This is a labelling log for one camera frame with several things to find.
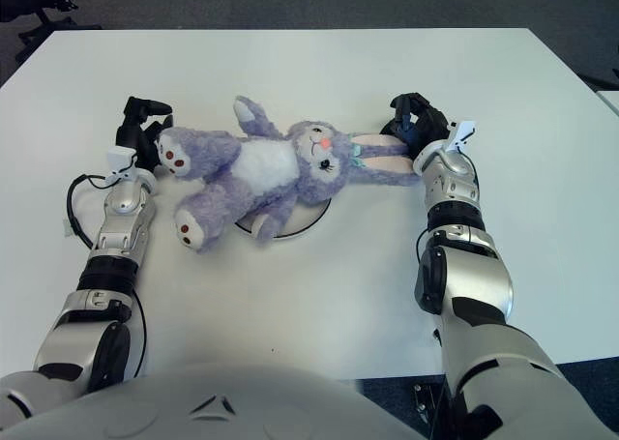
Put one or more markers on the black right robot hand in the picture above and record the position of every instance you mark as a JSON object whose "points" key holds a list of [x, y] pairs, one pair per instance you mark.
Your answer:
{"points": [[423, 126]]}

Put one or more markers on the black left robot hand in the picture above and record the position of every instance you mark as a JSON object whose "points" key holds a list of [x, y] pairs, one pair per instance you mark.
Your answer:
{"points": [[130, 135]]}

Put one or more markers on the purple plush bunny doll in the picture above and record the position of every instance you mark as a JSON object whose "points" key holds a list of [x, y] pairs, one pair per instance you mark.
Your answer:
{"points": [[261, 164]]}

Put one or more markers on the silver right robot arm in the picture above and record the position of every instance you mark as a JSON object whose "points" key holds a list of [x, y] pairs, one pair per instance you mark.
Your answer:
{"points": [[459, 266]]}

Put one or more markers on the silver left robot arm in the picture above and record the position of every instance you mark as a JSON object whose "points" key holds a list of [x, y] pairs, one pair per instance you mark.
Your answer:
{"points": [[121, 217]]}

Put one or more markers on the white plate with black rim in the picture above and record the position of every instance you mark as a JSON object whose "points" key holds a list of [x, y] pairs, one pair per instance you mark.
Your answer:
{"points": [[300, 222]]}

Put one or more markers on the black office chair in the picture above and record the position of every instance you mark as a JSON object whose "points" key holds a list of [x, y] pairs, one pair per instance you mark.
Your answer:
{"points": [[24, 0]]}

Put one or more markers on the black chair base leg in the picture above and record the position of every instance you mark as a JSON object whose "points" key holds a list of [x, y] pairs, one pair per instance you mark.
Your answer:
{"points": [[599, 81]]}

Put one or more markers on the white neighbouring table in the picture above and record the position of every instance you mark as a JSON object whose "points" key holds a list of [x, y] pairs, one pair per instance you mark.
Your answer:
{"points": [[610, 102]]}

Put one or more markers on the silver robot torso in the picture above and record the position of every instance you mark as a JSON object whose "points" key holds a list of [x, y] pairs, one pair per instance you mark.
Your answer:
{"points": [[217, 406]]}

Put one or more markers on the white left wrist mount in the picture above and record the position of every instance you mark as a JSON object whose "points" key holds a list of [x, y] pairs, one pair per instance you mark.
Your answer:
{"points": [[121, 158]]}

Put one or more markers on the white wrist mount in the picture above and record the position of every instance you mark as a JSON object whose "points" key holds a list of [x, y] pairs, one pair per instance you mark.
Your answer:
{"points": [[121, 158], [462, 134]]}

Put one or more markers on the white right wrist mount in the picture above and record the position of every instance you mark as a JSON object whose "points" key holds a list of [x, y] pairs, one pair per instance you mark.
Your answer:
{"points": [[462, 134]]}

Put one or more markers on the black metal bracket with screws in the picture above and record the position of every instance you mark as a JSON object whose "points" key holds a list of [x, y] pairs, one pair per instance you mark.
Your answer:
{"points": [[428, 406]]}

